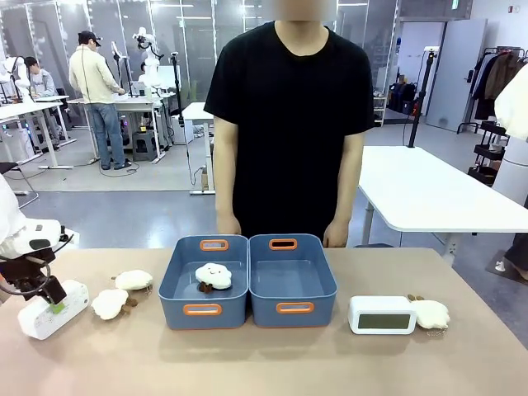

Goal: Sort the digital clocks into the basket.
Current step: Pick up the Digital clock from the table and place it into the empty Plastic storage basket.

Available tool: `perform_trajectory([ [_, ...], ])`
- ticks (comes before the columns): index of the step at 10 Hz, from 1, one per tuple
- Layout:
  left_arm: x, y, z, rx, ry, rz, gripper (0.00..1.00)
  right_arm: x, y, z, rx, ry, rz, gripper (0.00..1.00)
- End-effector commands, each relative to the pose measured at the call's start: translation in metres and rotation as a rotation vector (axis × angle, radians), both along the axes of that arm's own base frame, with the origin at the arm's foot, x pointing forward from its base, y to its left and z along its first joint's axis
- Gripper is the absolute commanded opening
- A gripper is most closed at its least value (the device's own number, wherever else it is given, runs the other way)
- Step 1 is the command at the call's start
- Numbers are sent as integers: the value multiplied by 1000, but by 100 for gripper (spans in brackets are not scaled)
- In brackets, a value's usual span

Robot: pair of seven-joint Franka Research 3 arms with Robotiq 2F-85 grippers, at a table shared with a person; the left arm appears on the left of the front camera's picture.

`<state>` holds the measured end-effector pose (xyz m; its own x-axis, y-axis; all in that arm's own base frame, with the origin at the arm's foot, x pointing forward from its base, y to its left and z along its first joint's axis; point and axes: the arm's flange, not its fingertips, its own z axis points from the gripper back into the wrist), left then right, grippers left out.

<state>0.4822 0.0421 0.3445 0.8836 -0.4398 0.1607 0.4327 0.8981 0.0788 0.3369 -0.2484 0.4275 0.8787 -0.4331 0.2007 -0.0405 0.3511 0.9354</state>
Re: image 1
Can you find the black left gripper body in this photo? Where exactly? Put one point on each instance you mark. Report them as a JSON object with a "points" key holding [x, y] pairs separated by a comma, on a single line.
{"points": [[22, 274]]}

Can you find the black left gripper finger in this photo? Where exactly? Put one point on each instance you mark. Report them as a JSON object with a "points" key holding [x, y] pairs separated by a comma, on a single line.
{"points": [[25, 288], [54, 290]]}

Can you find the white digital clock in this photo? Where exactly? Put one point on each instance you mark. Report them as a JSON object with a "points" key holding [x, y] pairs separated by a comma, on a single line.
{"points": [[381, 315], [62, 307]]}

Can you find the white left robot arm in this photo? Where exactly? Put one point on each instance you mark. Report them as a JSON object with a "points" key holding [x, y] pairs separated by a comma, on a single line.
{"points": [[16, 231]]}

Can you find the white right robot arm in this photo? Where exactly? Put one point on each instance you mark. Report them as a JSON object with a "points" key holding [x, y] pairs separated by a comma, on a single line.
{"points": [[511, 136]]}

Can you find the person's right forearm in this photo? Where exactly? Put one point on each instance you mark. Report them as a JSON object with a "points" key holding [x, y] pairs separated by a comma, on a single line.
{"points": [[226, 189]]}

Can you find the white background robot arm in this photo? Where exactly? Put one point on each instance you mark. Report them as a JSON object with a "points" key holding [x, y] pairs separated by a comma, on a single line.
{"points": [[148, 53]]}

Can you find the person's left forearm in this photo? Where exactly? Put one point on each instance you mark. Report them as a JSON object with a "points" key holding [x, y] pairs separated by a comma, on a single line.
{"points": [[346, 194]]}

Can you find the person's right hand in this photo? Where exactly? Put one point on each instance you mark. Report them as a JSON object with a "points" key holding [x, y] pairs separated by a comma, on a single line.
{"points": [[229, 226]]}

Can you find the person's left hand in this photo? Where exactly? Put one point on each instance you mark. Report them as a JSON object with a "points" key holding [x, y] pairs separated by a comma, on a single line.
{"points": [[335, 236]]}

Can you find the white height-adjustable desk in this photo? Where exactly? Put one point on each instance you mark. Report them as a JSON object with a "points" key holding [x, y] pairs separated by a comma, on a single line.
{"points": [[33, 113]]}

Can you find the grey step stool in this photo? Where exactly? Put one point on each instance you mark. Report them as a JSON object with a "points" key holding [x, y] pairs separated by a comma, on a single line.
{"points": [[145, 146]]}

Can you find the seated person in grey hoodie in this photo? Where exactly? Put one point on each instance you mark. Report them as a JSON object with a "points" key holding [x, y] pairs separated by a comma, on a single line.
{"points": [[39, 80]]}

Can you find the man in cream jacket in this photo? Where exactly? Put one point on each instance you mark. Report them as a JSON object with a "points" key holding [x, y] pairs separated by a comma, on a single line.
{"points": [[97, 90]]}

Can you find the white robot behind desk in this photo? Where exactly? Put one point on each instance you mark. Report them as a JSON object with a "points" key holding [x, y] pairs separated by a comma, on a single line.
{"points": [[14, 76]]}

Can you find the white workbench desk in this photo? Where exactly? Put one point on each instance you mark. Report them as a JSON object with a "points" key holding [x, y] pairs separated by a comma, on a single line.
{"points": [[136, 105]]}

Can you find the small white desk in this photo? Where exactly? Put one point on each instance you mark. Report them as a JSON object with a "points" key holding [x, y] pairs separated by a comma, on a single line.
{"points": [[200, 119]]}

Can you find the person in black t-shirt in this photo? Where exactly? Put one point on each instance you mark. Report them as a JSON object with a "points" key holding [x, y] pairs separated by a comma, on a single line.
{"points": [[288, 123]]}

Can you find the large white table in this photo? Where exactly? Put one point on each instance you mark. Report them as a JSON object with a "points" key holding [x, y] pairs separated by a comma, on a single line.
{"points": [[433, 185]]}

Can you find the black bags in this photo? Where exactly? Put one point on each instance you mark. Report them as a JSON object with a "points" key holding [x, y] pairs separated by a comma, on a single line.
{"points": [[402, 97]]}

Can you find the black rolling cart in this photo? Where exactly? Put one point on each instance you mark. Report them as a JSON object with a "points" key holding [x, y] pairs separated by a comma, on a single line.
{"points": [[488, 152]]}

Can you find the clothes rack with coats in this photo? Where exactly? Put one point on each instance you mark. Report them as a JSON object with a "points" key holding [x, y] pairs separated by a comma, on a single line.
{"points": [[495, 82]]}

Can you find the black tripod with camera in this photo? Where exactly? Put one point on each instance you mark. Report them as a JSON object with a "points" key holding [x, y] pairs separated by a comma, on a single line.
{"points": [[178, 95]]}

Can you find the black camera stand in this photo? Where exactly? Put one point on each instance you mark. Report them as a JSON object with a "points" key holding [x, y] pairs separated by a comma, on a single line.
{"points": [[420, 95]]}

